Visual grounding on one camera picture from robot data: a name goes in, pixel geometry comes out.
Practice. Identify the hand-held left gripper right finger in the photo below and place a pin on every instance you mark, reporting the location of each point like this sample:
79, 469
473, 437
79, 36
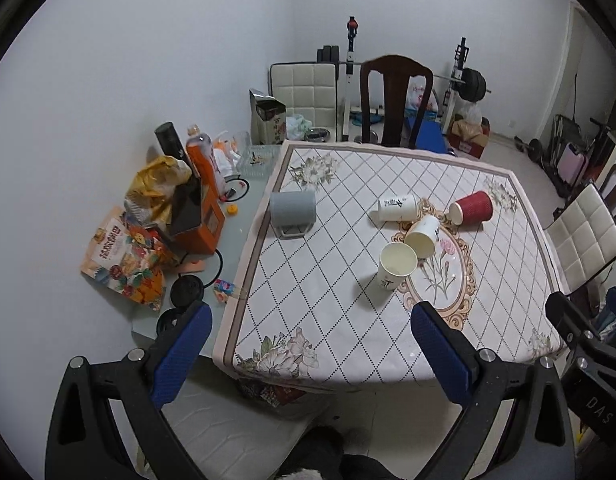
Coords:
440, 355

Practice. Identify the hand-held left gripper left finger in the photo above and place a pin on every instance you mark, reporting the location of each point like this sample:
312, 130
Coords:
180, 355

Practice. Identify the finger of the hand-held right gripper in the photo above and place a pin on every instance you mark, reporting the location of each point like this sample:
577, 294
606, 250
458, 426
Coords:
562, 310

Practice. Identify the plain white paper cup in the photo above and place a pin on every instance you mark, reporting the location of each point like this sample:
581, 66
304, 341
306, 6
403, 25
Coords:
424, 236

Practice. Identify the red ribbed paper cup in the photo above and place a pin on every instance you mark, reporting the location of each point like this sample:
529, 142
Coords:
471, 208

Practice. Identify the white cup with black print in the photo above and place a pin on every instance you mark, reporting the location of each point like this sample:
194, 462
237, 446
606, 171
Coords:
393, 208

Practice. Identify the white cup with green print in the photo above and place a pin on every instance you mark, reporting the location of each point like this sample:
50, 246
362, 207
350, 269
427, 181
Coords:
396, 266

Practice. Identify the black round lid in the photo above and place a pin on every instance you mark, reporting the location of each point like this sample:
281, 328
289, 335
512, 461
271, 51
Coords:
167, 321
187, 291

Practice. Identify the white padded chair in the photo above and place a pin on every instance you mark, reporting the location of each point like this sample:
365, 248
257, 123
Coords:
303, 92
582, 240

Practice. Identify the small colourful packet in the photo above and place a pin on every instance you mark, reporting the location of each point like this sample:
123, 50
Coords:
228, 290

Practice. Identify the colourful printed snack bag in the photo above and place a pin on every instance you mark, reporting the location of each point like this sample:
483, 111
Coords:
145, 272

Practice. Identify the red printed box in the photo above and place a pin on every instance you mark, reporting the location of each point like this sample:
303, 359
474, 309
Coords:
275, 394

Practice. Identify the pale orange snack bag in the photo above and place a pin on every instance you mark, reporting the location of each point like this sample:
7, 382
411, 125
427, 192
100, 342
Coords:
105, 250

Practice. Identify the orange box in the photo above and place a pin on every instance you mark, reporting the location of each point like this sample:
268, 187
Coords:
200, 222

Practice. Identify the floral diamond-pattern tablecloth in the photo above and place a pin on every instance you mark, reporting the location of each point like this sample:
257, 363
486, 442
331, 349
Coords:
318, 285

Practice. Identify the pink suitcase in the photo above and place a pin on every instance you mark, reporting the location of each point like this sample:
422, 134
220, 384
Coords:
573, 165

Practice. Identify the person's dark clothing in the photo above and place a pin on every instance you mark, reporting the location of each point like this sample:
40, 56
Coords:
333, 457

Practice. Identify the orange bottle cap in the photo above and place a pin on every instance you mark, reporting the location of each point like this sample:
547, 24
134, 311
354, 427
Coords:
232, 210

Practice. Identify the black dumbbell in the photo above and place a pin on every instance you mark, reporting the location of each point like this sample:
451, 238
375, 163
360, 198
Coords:
528, 146

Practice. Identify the black folding trolley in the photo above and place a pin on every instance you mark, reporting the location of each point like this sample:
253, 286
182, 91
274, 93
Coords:
560, 142

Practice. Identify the yellow plastic bag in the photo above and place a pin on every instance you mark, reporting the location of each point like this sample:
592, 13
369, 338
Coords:
155, 185

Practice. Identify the grey mug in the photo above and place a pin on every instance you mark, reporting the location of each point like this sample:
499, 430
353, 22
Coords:
293, 211

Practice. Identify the cardboard box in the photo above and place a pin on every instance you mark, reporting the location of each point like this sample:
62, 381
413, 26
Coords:
470, 137

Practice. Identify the orange drink bottle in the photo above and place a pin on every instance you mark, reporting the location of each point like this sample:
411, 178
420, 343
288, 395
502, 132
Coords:
202, 160

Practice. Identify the clear plastic tray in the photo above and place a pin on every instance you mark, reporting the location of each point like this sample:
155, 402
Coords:
253, 161

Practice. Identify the black thermos bottle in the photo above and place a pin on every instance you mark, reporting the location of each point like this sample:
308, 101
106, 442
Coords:
169, 142

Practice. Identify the blue exercise mat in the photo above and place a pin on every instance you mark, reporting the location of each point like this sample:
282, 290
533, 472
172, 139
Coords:
430, 136

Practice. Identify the barbell with black plates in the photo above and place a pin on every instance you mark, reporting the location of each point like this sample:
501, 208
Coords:
475, 85

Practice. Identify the metal bowl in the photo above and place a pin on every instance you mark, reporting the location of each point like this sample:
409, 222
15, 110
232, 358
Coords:
318, 135

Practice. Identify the silver and black carton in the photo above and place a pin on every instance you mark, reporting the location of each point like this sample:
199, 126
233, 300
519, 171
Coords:
265, 117

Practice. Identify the white weight rack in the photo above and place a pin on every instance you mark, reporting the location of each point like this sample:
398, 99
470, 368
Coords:
457, 80

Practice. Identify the green and white plastic bag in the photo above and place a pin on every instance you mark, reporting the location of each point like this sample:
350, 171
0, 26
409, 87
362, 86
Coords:
299, 127

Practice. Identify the dark wooden chair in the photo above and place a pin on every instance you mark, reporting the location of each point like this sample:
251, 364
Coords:
395, 100

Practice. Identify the white and red plastic bag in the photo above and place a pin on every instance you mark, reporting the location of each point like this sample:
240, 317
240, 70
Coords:
417, 92

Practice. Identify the white pole with red top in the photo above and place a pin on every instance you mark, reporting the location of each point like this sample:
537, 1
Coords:
351, 70

